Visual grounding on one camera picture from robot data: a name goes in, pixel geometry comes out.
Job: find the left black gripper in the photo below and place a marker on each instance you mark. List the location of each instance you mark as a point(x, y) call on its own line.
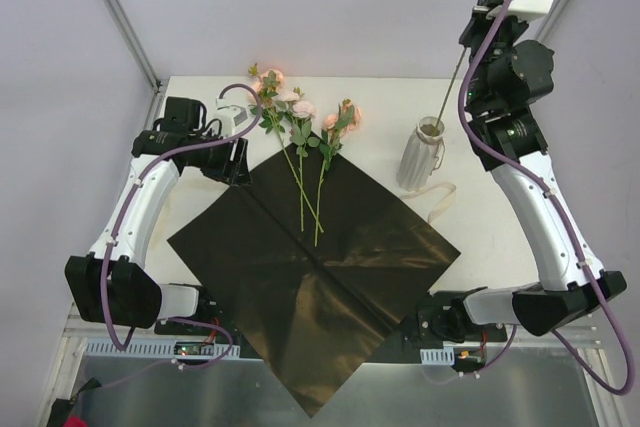
point(238, 161)

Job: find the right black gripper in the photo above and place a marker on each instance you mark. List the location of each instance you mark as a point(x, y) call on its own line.
point(484, 11)

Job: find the black wrapping paper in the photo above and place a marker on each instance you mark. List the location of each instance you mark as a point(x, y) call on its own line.
point(317, 275)

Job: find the cream ribbon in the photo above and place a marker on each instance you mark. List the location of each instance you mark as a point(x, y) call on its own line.
point(443, 194)

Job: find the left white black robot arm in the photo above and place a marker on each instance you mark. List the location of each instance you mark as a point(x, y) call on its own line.
point(109, 282)

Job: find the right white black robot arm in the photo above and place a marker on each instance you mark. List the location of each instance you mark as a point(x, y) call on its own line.
point(572, 282)

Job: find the white ribbed ceramic vase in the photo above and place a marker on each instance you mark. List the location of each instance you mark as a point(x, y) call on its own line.
point(423, 154)

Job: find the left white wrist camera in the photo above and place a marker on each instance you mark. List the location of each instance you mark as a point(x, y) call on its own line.
point(230, 118)

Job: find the left white cable duct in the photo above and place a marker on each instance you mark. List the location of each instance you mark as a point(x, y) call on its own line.
point(163, 349)

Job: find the white cable duct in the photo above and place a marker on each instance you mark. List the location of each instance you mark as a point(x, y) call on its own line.
point(163, 349)
point(439, 356)

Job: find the aluminium frame rail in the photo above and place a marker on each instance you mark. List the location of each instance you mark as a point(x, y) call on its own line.
point(583, 334)

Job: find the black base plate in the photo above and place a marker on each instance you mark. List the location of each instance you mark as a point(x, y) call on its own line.
point(436, 322)

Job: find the left aluminium corner post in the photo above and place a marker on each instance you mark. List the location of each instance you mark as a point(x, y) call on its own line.
point(133, 43)

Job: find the right white cable duct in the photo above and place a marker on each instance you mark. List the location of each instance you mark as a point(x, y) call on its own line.
point(439, 356)

